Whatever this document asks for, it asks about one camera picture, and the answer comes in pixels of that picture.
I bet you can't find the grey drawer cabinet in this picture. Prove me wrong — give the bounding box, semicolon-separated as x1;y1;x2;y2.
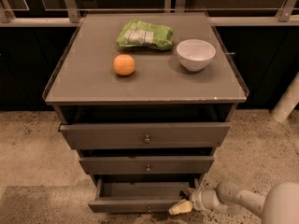
42;11;250;215

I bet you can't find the grey bottom drawer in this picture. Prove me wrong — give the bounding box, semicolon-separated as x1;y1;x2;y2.
89;174;200;214

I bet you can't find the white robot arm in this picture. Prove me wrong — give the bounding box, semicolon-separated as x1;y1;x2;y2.
169;180;299;224

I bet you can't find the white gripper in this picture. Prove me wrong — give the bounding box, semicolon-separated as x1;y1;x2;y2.
169;188;218;216

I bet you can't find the orange fruit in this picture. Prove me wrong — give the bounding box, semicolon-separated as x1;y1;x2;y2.
113;54;135;76

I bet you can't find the grey top drawer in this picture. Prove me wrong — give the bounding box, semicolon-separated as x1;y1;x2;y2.
60;122;230;149

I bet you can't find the grey drawer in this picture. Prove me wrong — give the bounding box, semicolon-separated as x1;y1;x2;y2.
60;122;230;149
89;174;200;214
79;156;214;175

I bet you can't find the metal railing frame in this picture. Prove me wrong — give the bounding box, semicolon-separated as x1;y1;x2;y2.
0;0;299;27

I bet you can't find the green snack bag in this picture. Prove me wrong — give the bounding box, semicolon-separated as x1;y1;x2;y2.
116;18;174;51

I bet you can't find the white ceramic bowl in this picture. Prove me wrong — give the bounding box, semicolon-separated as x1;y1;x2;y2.
177;39;216;72

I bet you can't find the grey middle drawer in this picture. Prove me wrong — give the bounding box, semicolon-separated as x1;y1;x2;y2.
79;156;214;175

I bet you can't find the white diagonal pole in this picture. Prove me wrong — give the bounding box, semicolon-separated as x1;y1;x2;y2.
271;72;299;122

